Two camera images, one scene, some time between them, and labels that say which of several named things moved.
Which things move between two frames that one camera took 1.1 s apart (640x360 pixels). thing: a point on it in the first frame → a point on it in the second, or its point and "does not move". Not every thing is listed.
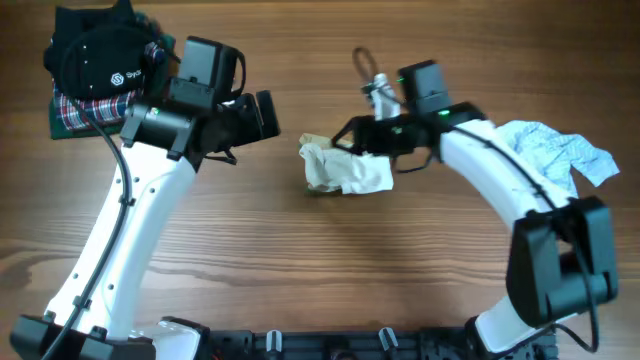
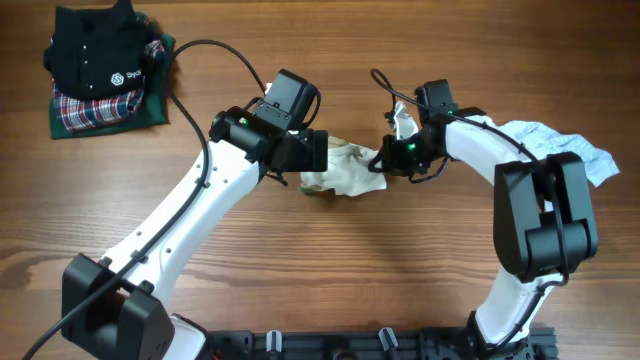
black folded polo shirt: [99, 52] does not move
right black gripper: [365, 137] → [390, 161]
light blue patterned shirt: [555, 154] does not move
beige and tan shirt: [333, 168] does not move
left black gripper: [252, 128] → [313, 151]
